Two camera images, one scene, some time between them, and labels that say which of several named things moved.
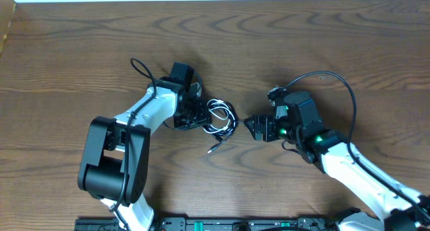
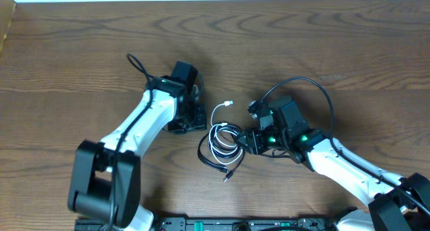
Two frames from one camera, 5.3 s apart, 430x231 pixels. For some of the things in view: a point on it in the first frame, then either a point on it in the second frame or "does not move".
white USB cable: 220,109 -> 213,132
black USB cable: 224,119 -> 224,143
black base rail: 216,224 does not move
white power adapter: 195,89 does not move
